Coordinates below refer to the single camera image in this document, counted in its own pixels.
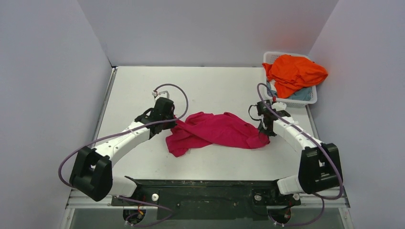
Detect magenta t-shirt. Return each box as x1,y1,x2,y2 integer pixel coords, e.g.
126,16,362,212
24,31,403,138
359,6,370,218
166,112,270,157

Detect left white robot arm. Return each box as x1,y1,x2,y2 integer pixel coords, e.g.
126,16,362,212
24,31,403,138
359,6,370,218
69,97,176,205

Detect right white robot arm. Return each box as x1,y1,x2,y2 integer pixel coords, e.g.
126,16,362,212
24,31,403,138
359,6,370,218
255,100,343,205

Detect light blue t-shirt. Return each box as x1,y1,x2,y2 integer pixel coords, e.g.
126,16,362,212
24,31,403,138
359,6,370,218
266,82,312,101

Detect orange t-shirt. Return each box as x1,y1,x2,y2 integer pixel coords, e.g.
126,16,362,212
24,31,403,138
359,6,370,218
262,54,328,99

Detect white plastic laundry basket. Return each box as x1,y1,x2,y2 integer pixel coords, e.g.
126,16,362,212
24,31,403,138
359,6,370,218
261,52,317,108

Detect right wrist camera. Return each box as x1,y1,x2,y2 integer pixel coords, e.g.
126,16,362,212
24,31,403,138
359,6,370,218
272,102,287,112

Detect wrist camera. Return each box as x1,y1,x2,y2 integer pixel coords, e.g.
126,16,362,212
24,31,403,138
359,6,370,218
152,90,170,100
272,102,287,112

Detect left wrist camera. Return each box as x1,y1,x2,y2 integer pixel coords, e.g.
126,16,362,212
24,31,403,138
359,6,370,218
152,90,170,100

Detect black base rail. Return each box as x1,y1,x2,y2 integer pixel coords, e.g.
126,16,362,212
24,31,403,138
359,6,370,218
111,179,301,220

